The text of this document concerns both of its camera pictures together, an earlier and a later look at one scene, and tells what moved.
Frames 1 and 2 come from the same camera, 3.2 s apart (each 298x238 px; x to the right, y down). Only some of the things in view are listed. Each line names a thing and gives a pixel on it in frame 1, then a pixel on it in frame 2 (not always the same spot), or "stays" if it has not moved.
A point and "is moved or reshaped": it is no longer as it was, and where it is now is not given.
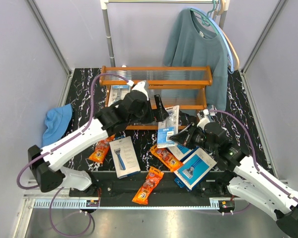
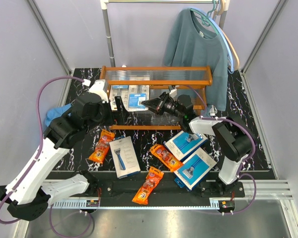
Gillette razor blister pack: (168, 127) is moved or reshaped
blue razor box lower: (194, 170) stays
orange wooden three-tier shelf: (185, 86) stays
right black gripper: (186, 137) to (157, 105)
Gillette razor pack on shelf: (117, 93) stays
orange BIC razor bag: (102, 148) stays
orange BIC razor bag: (166, 155) stays
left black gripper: (160, 113) to (118, 117)
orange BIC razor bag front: (152, 179) stays
